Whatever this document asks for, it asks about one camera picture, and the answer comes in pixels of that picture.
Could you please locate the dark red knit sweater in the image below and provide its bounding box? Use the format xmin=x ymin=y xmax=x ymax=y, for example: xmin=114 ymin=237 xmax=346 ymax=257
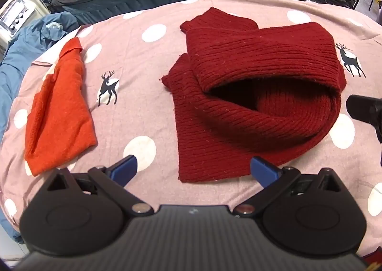
xmin=161 ymin=7 xmax=347 ymax=184

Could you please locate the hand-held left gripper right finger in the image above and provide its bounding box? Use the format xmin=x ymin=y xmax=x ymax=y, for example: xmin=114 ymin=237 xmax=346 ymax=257
xmin=234 ymin=156 xmax=344 ymax=217

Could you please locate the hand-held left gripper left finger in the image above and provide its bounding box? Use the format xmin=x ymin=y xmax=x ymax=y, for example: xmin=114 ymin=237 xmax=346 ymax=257
xmin=45 ymin=155 xmax=154 ymax=217

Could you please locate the blue duvet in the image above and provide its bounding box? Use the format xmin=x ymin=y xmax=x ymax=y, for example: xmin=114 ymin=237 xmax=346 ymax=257
xmin=0 ymin=11 xmax=81 ymax=140

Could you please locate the pink dotted deer blanket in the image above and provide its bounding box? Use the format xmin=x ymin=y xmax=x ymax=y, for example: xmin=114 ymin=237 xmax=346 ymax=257
xmin=0 ymin=0 xmax=382 ymax=260

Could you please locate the orange knit garment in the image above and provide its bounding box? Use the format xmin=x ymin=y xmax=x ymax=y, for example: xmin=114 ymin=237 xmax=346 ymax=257
xmin=24 ymin=38 xmax=98 ymax=177

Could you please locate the white appliance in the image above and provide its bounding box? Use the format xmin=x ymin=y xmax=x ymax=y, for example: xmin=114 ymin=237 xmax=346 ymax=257
xmin=0 ymin=0 xmax=35 ymax=39

